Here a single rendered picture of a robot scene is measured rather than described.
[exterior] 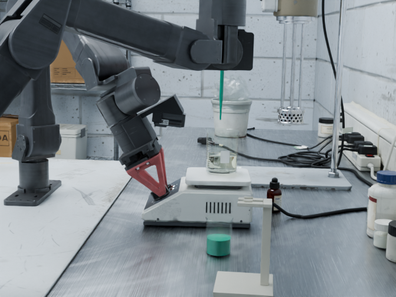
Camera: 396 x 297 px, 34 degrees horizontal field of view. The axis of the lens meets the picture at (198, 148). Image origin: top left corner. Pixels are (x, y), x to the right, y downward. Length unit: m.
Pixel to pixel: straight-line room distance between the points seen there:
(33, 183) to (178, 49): 0.57
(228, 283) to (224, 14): 0.40
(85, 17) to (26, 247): 0.41
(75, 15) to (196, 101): 2.77
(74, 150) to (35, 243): 2.32
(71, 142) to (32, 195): 2.03
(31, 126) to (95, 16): 0.51
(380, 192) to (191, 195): 0.33
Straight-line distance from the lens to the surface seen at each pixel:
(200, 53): 0.98
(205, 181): 1.18
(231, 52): 1.03
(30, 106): 1.38
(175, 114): 1.17
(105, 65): 1.18
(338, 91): 1.60
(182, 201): 1.18
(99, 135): 3.73
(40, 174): 1.42
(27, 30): 0.86
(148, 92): 1.13
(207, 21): 1.02
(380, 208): 1.18
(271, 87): 3.62
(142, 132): 1.17
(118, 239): 1.13
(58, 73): 3.36
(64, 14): 0.87
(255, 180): 1.55
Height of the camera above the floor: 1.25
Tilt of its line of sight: 10 degrees down
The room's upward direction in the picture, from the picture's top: 1 degrees clockwise
